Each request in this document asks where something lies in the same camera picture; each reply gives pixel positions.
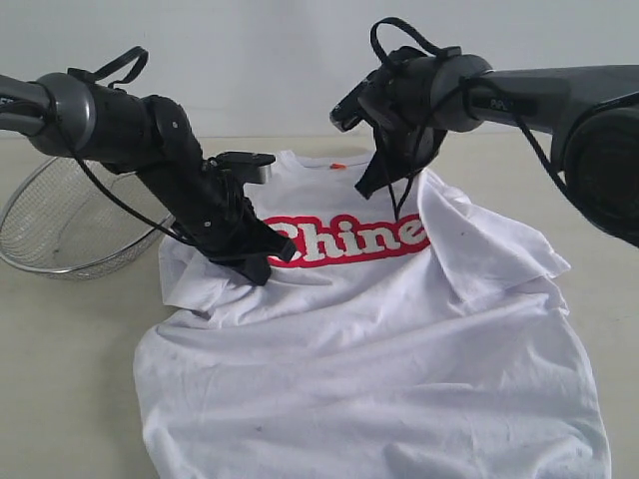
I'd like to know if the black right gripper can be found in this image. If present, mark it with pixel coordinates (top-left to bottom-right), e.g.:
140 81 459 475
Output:
354 47 444 200

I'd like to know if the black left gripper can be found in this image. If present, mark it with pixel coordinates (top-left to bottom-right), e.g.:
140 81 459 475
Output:
144 152 295 286

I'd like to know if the white printed t-shirt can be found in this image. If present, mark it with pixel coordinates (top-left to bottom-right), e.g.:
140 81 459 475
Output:
134 151 611 478

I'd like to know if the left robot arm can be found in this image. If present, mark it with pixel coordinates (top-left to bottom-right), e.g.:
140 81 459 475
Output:
1 73 297 285

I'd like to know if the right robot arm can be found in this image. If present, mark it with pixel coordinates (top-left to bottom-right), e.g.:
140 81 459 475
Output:
331 47 638 244

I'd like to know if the metal mesh basket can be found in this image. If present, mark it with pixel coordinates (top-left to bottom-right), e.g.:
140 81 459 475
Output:
1 158 162 280

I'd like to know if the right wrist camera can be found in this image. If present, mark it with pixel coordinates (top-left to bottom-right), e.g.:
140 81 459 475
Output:
329 79 380 133

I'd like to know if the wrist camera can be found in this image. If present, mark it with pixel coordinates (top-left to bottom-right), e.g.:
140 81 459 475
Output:
207 151 277 185
329 79 380 133

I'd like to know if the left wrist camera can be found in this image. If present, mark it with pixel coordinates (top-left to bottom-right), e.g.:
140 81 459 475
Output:
207 151 277 185

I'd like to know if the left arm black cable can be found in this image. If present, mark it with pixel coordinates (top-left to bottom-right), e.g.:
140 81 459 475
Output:
42 47 196 245

